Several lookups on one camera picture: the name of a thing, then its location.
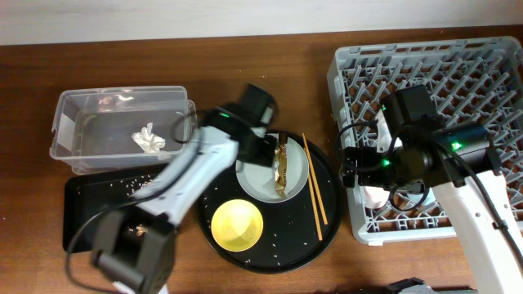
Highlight grey dishwasher rack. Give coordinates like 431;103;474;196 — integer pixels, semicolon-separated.
327;37;522;246

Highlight clear plastic bin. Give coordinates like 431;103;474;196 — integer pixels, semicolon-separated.
50;86;196;175

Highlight black rectangular tray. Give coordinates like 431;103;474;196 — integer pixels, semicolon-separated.
62;164;165;249

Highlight yellow bowl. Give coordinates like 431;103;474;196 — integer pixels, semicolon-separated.
211;199;264;252

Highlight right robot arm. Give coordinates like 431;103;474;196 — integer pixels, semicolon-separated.
335;85;522;293

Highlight white tissue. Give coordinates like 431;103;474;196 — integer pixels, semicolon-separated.
132;122;166;154

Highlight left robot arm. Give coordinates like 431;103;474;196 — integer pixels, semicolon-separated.
92;85;278;293

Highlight grey plate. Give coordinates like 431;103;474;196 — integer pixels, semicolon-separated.
235;134;309;203

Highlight food scraps with rice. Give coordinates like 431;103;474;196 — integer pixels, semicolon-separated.
122;174;155;238

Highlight pink cup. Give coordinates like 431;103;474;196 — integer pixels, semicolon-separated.
362;109;393;210

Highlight round black tray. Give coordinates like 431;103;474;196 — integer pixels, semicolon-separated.
196;141;344;274

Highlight gold snack wrapper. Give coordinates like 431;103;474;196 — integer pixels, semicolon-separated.
274;132;288;198

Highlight wooden chopstick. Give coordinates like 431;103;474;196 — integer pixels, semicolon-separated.
302;133;329;225
307;173;323;241

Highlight blue cup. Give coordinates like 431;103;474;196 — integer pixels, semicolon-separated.
405;189;434;206

